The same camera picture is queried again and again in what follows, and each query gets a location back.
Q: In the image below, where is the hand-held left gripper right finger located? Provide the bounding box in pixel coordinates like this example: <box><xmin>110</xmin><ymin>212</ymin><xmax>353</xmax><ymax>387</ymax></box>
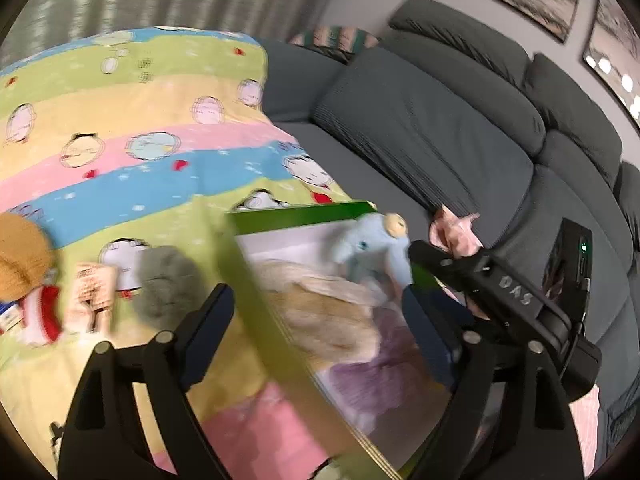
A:
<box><xmin>401</xmin><ymin>285</ymin><xmax>586</xmax><ymax>480</ymax></box>

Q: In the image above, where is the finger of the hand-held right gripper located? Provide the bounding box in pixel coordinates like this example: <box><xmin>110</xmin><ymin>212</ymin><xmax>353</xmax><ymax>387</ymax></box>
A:
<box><xmin>409</xmin><ymin>240</ymin><xmax>496</xmax><ymax>293</ymax></box>

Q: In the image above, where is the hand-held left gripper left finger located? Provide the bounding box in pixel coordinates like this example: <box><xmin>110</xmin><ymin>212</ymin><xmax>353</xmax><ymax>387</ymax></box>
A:
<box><xmin>57</xmin><ymin>284</ymin><xmax>236</xmax><ymax>480</ymax></box>

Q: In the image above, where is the green cardboard box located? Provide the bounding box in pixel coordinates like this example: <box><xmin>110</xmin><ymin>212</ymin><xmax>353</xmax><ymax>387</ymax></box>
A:
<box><xmin>225</xmin><ymin>200</ymin><xmax>481</xmax><ymax>480</ymax></box>

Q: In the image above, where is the light blue plush toy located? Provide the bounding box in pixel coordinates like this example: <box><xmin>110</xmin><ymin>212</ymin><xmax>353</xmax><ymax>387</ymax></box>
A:
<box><xmin>332</xmin><ymin>212</ymin><xmax>416</xmax><ymax>286</ymax></box>

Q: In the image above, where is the beige plush toy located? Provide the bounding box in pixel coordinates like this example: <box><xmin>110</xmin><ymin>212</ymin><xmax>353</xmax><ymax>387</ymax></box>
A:
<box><xmin>250</xmin><ymin>257</ymin><xmax>386</xmax><ymax>361</ymax></box>

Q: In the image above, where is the orange tissue packet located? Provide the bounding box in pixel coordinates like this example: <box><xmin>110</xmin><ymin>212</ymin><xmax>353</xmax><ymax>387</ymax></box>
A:
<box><xmin>65</xmin><ymin>261</ymin><xmax>117</xmax><ymax>333</ymax></box>

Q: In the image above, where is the blue and white tissue packet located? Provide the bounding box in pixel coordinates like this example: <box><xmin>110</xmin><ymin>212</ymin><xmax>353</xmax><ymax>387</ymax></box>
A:
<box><xmin>0</xmin><ymin>301</ymin><xmax>23</xmax><ymax>337</ymax></box>

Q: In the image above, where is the brown fleece pouch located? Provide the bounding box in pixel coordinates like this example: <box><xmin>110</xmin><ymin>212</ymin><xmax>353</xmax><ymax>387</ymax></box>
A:
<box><xmin>0</xmin><ymin>212</ymin><xmax>55</xmax><ymax>301</ymax></box>

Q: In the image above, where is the pink ruffled cloth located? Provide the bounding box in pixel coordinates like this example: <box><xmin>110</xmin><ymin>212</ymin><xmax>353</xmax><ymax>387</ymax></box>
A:
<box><xmin>429</xmin><ymin>204</ymin><xmax>485</xmax><ymax>256</ymax></box>

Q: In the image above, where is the grey plush toy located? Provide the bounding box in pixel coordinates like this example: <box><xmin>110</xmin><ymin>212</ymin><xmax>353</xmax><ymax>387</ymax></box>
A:
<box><xmin>136</xmin><ymin>246</ymin><xmax>207</xmax><ymax>331</ymax></box>

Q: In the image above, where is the grey sofa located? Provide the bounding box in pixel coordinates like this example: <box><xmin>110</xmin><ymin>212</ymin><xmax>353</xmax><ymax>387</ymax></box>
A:
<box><xmin>260</xmin><ymin>0</ymin><xmax>640</xmax><ymax>471</ymax></box>

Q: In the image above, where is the red and white cloth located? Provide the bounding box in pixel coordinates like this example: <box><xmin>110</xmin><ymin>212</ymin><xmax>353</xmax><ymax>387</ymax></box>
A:
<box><xmin>22</xmin><ymin>284</ymin><xmax>65</xmax><ymax>346</ymax></box>

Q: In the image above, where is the cartoon printed blanket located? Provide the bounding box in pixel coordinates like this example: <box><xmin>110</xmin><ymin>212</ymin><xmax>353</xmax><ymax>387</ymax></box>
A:
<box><xmin>0</xmin><ymin>27</ymin><xmax>401</xmax><ymax>480</ymax></box>

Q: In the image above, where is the striped cushion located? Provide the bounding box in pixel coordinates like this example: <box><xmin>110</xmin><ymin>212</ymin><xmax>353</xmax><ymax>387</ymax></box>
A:
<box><xmin>289</xmin><ymin>24</ymin><xmax>380</xmax><ymax>65</ymax></box>

